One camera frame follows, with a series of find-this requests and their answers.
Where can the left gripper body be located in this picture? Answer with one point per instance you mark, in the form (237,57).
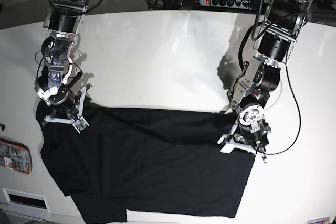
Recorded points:
(249,142)

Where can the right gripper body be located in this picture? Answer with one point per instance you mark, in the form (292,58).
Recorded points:
(67,106)

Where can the black T-shirt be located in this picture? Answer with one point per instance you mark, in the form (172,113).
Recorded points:
(146,160)

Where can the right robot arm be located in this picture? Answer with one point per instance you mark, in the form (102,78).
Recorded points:
(54,79)

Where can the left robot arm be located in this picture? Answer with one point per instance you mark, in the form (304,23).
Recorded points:
(266,45)

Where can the orange framed circuit board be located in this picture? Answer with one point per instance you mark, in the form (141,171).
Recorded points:
(16,156)

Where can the white vented box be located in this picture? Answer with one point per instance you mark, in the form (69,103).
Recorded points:
(26,204)

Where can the black power strip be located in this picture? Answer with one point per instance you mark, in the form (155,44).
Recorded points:
(233,4)

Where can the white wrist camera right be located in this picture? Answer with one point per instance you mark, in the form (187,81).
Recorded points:
(80,124)

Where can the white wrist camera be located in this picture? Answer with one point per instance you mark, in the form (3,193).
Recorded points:
(228,147)
(80,124)

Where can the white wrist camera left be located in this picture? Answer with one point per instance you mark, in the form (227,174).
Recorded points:
(228,147)

